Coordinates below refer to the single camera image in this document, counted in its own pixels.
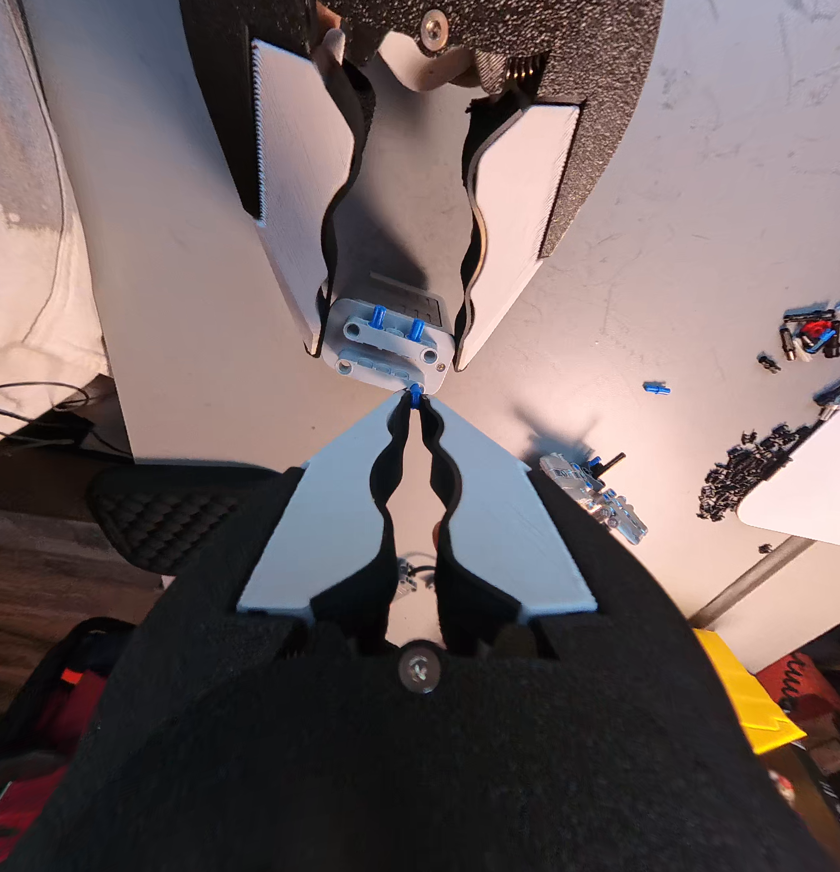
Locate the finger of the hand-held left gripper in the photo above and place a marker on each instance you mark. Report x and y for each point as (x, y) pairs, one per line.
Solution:
(298, 164)
(522, 191)

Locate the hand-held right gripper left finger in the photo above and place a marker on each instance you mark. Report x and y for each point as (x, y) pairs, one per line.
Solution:
(311, 545)

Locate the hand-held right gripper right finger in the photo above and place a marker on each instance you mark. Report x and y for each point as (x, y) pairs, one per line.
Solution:
(522, 545)

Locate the grey transparent engine model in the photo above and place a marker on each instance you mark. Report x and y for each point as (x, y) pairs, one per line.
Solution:
(597, 497)

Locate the small blue pin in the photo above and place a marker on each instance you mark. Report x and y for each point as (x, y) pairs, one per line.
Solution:
(656, 388)
(377, 316)
(415, 395)
(416, 330)

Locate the grey battery box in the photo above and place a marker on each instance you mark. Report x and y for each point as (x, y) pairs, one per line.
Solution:
(386, 354)

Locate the pile of mixed building pieces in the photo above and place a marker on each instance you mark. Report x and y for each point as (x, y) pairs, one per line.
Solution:
(815, 334)

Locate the grey desk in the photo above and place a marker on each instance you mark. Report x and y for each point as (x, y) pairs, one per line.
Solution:
(706, 205)

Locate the pile of black links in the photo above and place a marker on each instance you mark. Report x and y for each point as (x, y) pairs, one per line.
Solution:
(747, 477)

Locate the yellow plastic bin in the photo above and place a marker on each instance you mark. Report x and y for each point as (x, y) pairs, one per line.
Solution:
(747, 695)

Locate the red black backpack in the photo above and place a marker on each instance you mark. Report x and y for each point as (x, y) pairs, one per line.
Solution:
(39, 736)

